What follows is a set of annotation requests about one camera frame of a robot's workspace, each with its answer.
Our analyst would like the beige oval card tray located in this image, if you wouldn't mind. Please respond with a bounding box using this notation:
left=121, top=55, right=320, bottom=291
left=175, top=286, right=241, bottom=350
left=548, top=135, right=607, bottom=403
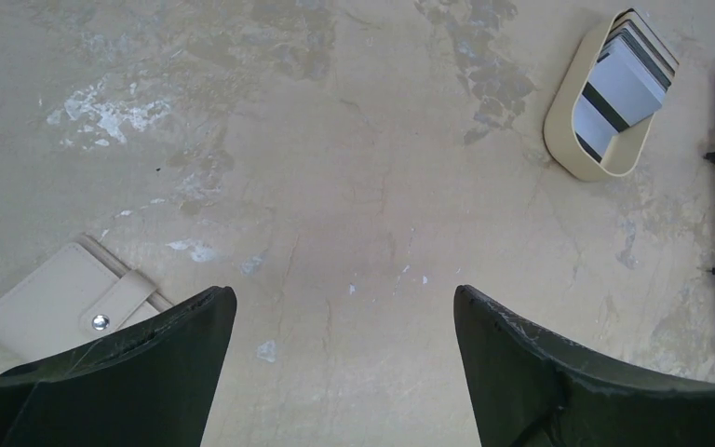
left=544, top=8, right=662, bottom=182

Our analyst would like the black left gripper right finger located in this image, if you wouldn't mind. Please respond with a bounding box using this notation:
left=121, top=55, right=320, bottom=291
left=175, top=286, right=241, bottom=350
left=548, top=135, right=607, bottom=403
left=453, top=285, right=715, bottom=446

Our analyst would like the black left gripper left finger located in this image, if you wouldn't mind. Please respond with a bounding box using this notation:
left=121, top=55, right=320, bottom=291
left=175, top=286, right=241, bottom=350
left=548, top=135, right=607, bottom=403
left=0, top=287, right=237, bottom=446

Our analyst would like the stack of white cards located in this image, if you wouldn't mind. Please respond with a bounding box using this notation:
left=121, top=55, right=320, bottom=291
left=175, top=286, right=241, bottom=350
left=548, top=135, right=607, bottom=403
left=573, top=8, right=680, bottom=162

